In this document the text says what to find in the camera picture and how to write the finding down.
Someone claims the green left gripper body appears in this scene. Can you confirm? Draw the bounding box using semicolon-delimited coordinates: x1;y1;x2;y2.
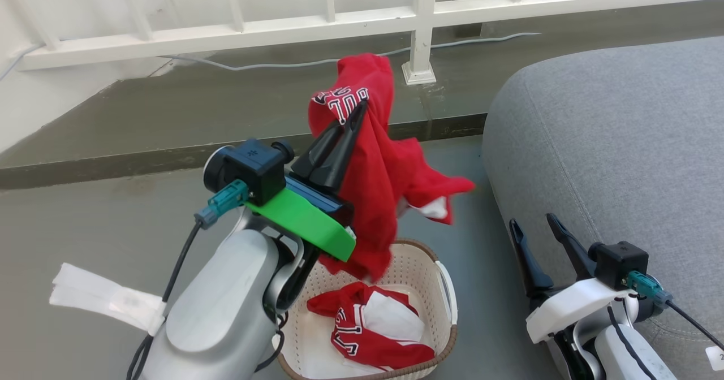
248;176;357;263

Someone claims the dark grey post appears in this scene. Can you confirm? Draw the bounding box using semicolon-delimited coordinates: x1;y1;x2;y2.
452;0;492;38

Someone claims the red jersey with Bulls lettering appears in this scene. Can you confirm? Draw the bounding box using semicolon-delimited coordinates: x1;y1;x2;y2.
307;53;476;283

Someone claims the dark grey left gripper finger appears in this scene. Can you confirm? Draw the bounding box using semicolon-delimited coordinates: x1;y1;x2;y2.
309;100;369;193
290;122;347;183

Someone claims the teal plug black left cable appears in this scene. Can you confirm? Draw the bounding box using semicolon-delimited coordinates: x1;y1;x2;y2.
126;179;250;380

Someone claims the thin grey floor cable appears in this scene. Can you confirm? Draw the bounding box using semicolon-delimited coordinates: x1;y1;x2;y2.
158;32;542;71

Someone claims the white wooden railing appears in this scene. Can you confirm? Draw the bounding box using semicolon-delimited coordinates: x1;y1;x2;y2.
0;0;724;85

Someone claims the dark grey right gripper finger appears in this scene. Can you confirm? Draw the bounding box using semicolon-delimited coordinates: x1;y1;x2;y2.
545;213;598;283
508;218;556;301

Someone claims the beige perforated laundry basket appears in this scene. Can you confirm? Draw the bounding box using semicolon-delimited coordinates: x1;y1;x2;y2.
275;239;459;380

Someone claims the teal plug black cable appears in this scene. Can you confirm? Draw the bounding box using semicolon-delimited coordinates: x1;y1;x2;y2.
126;179;250;380
625;271;724;352

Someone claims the white tape strip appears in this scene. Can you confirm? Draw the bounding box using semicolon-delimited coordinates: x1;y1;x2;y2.
49;262;167;336

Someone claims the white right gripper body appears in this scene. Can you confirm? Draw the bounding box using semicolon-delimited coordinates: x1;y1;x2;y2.
526;278;637;344

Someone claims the red jersey with large number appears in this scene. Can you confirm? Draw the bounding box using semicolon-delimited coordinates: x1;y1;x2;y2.
306;282;436;370

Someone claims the teal plug black right cable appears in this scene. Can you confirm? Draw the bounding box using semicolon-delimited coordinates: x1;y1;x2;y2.
625;271;724;352

